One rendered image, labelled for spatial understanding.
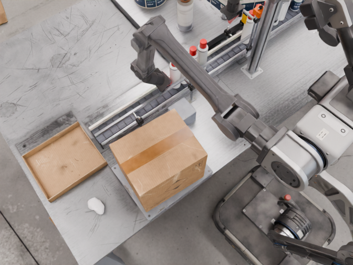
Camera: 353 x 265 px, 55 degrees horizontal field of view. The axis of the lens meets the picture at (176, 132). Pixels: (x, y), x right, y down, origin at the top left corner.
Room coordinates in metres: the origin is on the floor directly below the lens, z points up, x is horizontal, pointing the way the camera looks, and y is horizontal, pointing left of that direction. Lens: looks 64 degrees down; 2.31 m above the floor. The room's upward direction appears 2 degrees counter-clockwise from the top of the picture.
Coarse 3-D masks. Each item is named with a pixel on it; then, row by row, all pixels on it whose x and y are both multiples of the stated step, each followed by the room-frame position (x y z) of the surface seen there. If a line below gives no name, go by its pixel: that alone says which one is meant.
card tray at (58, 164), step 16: (80, 128) 0.74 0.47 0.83; (48, 144) 0.66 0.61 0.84; (64, 144) 0.66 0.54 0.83; (80, 144) 0.66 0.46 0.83; (32, 160) 0.58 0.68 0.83; (48, 160) 0.58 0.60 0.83; (64, 160) 0.58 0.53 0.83; (80, 160) 0.57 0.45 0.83; (96, 160) 0.57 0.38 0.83; (48, 176) 0.50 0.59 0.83; (64, 176) 0.50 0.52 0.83; (80, 176) 0.50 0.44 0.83; (48, 192) 0.42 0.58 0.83; (64, 192) 0.42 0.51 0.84
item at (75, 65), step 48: (96, 0) 1.60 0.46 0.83; (0, 48) 1.25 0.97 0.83; (48, 48) 1.24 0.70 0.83; (96, 48) 1.23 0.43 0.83; (288, 48) 1.19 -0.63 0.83; (336, 48) 1.19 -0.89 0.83; (0, 96) 0.94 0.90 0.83; (48, 96) 0.93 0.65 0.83; (96, 96) 0.92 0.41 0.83; (192, 96) 0.91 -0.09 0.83; (288, 96) 0.89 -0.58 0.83; (96, 144) 0.66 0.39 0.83; (240, 144) 0.63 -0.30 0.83; (96, 192) 0.42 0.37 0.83; (96, 240) 0.21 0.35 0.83
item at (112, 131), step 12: (288, 12) 1.41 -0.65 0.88; (300, 12) 1.41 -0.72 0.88; (240, 36) 1.25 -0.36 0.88; (240, 48) 1.16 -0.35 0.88; (216, 60) 1.09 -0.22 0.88; (168, 96) 0.88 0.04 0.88; (132, 108) 0.82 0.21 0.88; (144, 108) 0.82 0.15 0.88; (108, 120) 0.76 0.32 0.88; (132, 120) 0.75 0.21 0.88; (96, 132) 0.69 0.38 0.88; (108, 132) 0.69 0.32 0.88
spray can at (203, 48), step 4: (200, 40) 1.05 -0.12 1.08; (204, 40) 1.05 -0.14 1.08; (200, 44) 1.04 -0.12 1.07; (204, 44) 1.03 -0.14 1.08; (200, 48) 1.03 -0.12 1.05; (204, 48) 1.03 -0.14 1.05; (208, 48) 1.04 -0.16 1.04; (200, 52) 1.02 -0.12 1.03; (204, 52) 1.02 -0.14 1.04; (200, 56) 1.02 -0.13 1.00; (204, 56) 1.02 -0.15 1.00; (200, 60) 1.02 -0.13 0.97; (204, 60) 1.02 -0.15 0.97; (200, 64) 1.02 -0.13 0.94; (204, 68) 1.03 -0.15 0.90
